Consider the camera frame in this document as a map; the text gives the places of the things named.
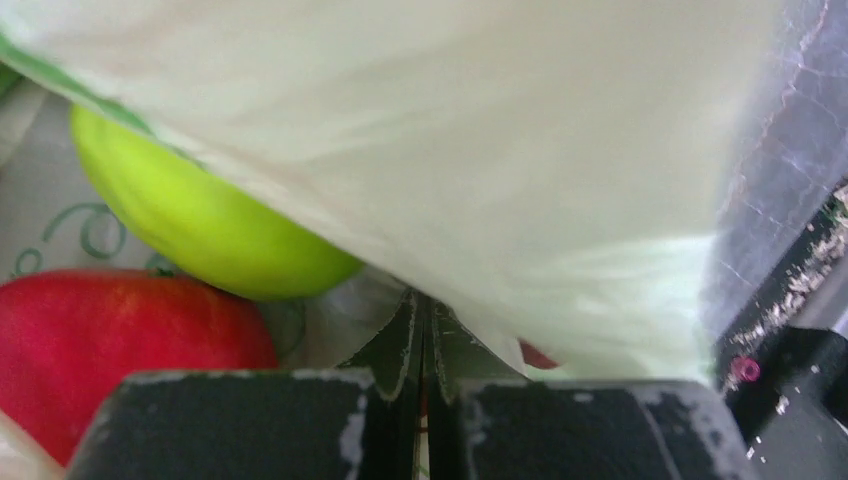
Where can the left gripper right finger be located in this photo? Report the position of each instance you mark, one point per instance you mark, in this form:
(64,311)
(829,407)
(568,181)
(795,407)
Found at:
(486,421)

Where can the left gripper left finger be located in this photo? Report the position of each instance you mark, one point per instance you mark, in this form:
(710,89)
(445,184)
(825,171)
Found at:
(355,421)

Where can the red fake apple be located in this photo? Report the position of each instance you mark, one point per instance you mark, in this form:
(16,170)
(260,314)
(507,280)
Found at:
(70,336)

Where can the green fake apple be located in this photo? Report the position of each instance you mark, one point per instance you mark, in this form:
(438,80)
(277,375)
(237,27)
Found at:
(202,224)

